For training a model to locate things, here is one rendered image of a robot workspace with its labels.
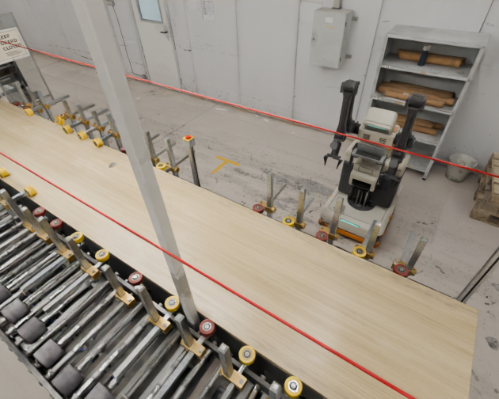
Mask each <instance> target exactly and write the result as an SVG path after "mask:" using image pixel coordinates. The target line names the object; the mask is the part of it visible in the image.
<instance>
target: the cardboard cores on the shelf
mask: <svg viewBox="0 0 499 399"><path fill-rule="evenodd" d="M396 55H398V56H399V59H406V60H412V61H417V62H418V61H419V58H420V56H421V51H411V50H406V49H399V48H398V50H397V52H396ZM466 59H467V58H464V57H458V56H452V55H441V54H435V53H428V56H427V59H426V61H425V62H426V63H431V64H436V65H442V66H447V67H457V68H459V66H460V65H464V63H465V61H466ZM378 91H380V92H384V93H385V95H384V96H386V97H393V98H397V99H400V100H404V101H406V99H407V97H408V96H409V97H411V95H412V94H413V93H419V95H420V94H426V98H425V99H426V100H427V101H426V104H425V105H428V106H432V107H437V108H443V106H444V105H447V106H452V105H453V103H454V101H455V99H453V98H452V96H453V93H454V92H450V91H446V90H442V89H434V88H429V87H425V86H421V85H414V84H409V83H404V82H397V81H393V80H390V82H382V83H381V84H379V87H378ZM397 114H398V118H397V123H396V125H398V126H399V127H400V128H403V126H404V123H405V121H406V117H407V115H403V114H399V113H397ZM442 127H443V124H441V123H436V122H432V121H429V120H423V119H419V118H416V119H415V121H414V124H413V128H412V131H418V132H421V133H425V134H429V135H435V134H436V131H437V129H439V130H441V128H442Z"/></svg>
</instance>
